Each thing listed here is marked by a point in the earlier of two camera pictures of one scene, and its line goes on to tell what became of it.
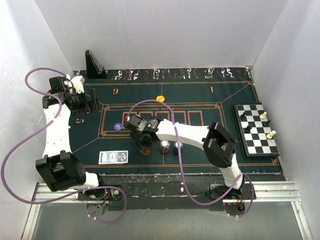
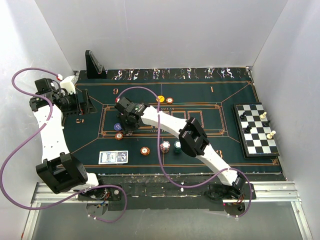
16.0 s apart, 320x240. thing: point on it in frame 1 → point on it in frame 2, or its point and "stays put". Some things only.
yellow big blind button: x=160 y=98 stays put
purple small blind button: x=117 y=126 stays put
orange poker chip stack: x=146 y=152 stays put
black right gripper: x=139 y=144 → x=125 y=127
